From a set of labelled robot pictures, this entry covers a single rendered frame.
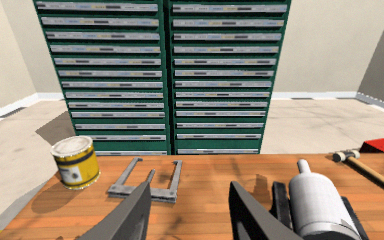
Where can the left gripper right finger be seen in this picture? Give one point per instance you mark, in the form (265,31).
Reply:
(259,224)

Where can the red tool box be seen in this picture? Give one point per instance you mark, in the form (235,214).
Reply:
(372,146)

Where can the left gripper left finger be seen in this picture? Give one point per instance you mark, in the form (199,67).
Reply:
(120,223)

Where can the wooden-handled mallet with white faces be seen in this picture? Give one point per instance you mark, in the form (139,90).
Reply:
(352,157)

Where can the yellow tin with white lid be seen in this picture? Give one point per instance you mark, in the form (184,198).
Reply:
(76,161)

